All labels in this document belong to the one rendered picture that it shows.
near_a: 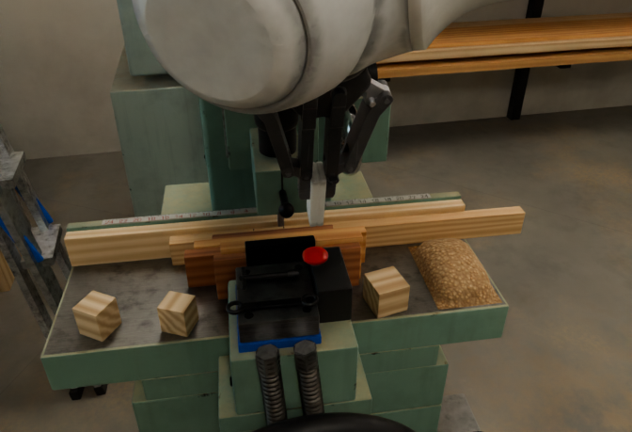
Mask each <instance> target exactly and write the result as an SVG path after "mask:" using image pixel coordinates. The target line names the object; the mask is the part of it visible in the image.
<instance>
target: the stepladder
mask: <svg viewBox="0 0 632 432"><path fill-rule="evenodd" d="M25 161H26V156H25V153H24V151H22V152H15V151H14V150H13V148H12V146H11V145H10V143H9V141H8V138H7V136H6V134H5V132H4V130H3V128H2V126H1V124H0V249H1V251H2V253H3V255H4V257H5V259H6V261H7V263H8V266H9V268H10V270H11V272H12V274H13V276H14V278H15V280H16V281H17V283H18V285H19V286H20V288H21V290H22V292H23V294H24V297H25V299H26V301H27V303H28V305H29V307H30V309H31V311H32V313H33V314H34V316H35V318H36V320H37V322H38V324H39V327H40V329H41V331H42V333H43V335H44V337H45V339H46V341H47V338H48V335H49V332H50V329H51V326H52V324H53V321H52V319H51V317H50V315H49V313H48V312H47V310H46V308H45V305H44V303H43V301H42V299H41V297H40V294H39V292H38V290H37V288H36V286H35V284H34V282H33V281H32V279H31V277H30V275H29V273H28V270H27V269H29V270H30V272H31V274H32V275H33V277H34V279H35V281H36V283H37V284H38V286H39V288H40V290H41V291H42V293H43V295H44V297H45V299H46V301H47V302H48V304H49V306H50V308H51V310H52V311H53V313H54V315H55V314H56V311H57V308H58V306H59V303H60V300H61V297H62V295H63V291H62V289H61V287H60V285H59V283H58V281H57V278H56V276H55V273H54V271H53V269H52V267H51V265H55V261H57V263H58V265H59V267H60V269H61V271H62V273H63V275H64V277H65V278H66V280H67V281H68V278H69V275H70V273H71V269H72V266H71V261H70V259H69V257H68V255H67V253H66V251H65V249H64V248H63V246H62V244H61V242H60V238H61V234H62V228H61V224H55V225H52V224H51V223H52V222H54V220H53V219H52V218H51V216H50V215H49V214H48V212H47V211H46V210H45V208H44V207H43V206H42V205H41V203H40V200H39V198H38V196H37V194H36V192H35V190H34V188H33V186H32V185H31V183H30V182H29V180H28V178H27V176H26V174H25V172H24V164H25ZM14 188H15V189H16V191H17V192H18V193H19V194H20V196H21V197H22V198H23V200H24V201H25V203H26V205H27V207H28V209H29V211H30V213H31V215H32V216H33V217H34V219H35V221H36V223H37V225H38V227H33V228H32V225H31V223H30V221H29V219H28V217H27V215H26V213H25V211H24V208H23V206H22V204H21V202H20V200H19V198H18V196H17V194H16V192H15V189H14ZM14 243H15V244H14ZM15 245H16V246H15ZM16 247H17V248H18V249H17V248H16ZM18 250H19V251H20V253H21V255H22V257H21V255H20V253H19V251H18ZM107 385H108V384H102V385H95V386H94V391H95V393H96V394H97V395H98V396H99V395H103V394H106V390H107ZM84 388H85V387H79V388H71V389H70V392H69V395H70V397H71V400H80V399H81V397H82V394H83V391H84Z"/></svg>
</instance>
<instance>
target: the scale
mask: <svg viewBox="0 0 632 432"><path fill-rule="evenodd" d="M430 197H431V196H430V195H429V193H425V194H414V195H401V196H390V197H379V198H367V199H355V200H333V201H326V202H325V204H324V207H327V206H339V205H350V204H361V203H373V202H384V201H395V200H417V199H429V198H430ZM247 213H257V207H252V208H240V209H228V210H217V211H205V212H194V213H182V214H170V215H158V216H137V217H124V218H113V219H104V220H103V223H102V225H110V224H121V223H133V222H145V221H156V220H168V219H179V218H190V217H202V216H223V215H236V214H247Z"/></svg>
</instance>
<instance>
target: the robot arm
mask: <svg viewBox="0 0 632 432"><path fill-rule="evenodd" d="M504 1H509V0H132V2H133V7H134V14H135V17H136V19H137V22H138V25H139V28H140V30H141V32H142V34H143V36H144V38H145V40H146V43H147V44H148V46H149V47H150V50H151V51H152V53H153V55H154V56H155V58H156V59H157V60H158V62H159V63H160V64H161V65H162V67H163V68H164V69H165V70H166V71H167V72H168V73H169V74H170V75H171V76H172V77H173V78H174V79H175V80H176V81H177V82H178V83H179V84H181V85H182V86H183V87H184V88H186V89H188V90H189V91H191V92H192V93H194V94H195V95H197V96H198V97H199V98H201V99H202V100H204V101H206V102H208V103H210V104H214V105H216V106H218V107H221V108H224V109H227V110H229V111H233V112H238V113H244V114H256V115H257V116H258V117H259V118H260V119H261V120H262V121H263V122H264V125H265V127H266V130H267V133H268V136H269V138H270V141H271V144H272V146H273V149H274V152H275V155H276V160H277V162H278V164H279V167H280V170H281V173H282V176H283V177H284V178H291V177H292V176H295V177H297V178H298V182H297V188H298V194H299V198H300V200H307V211H308V222H309V226H310V227H315V226H323V224H324V204H325V198H333V197H334V195H335V192H336V184H337V183H338V182H339V174H341V173H342V172H346V173H348V174H349V173H353V172H355V171H356V168H357V166H358V163H359V161H360V159H361V157H362V154H363V152H364V151H365V149H366V146H367V144H368V142H369V140H370V137H371V134H372V132H373V129H374V127H375V125H376V123H377V121H378V119H379V117H380V116H381V115H382V113H383V112H384V111H385V110H386V109H387V108H388V107H389V106H390V105H391V104H392V102H393V98H392V95H391V92H390V90H389V87H388V85H387V81H386V80H378V81H375V80H373V79H372V78H371V76H370V74H369V70H368V66H370V65H371V64H373V63H376V62H378V61H381V60H384V59H387V58H390V57H393V56H397V55H401V54H405V53H409V52H412V51H420V50H426V49H427V48H428V46H429V45H430V44H431V43H432V42H433V40H434V39H435V38H436V37H437V35H438V34H440V33H441V32H442V31H443V30H444V29H445V28H446V27H447V26H448V25H449V24H451V23H452V22H453V21H455V20H456V19H458V18H459V17H461V16H462V15H464V14H466V13H467V12H470V11H471V10H474V9H476V8H480V7H483V6H487V5H491V4H495V3H499V2H504ZM362 95H363V99H362V101H361V103H360V106H359V108H358V110H357V112H356V115H355V118H354V121H353V123H352V126H351V128H350V131H349V133H348V136H347V137H346V140H345V142H344V145H343V147H342V150H341V151H340V143H341V133H342V128H343V125H344V115H345V112H346V111H347V110H348V109H349V108H350V107H351V106H352V105H353V104H354V103H355V102H356V101H357V100H358V99H359V98H360V97H361V96H362ZM289 108H292V109H293V110H294V111H295V112H296V113H297V114H298V115H299V117H298V154H297V156H296V157H297V158H294V157H292V155H291V152H290V149H289V146H288V142H287V139H286V137H285V134H284V131H283V128H282V125H281V122H280V118H279V115H278V113H277V112H279V111H282V110H285V109H289ZM320 117H325V123H324V153H323V161H324V164H323V162H316V163H314V162H313V150H314V132H315V129H316V119H317V118H320Z"/></svg>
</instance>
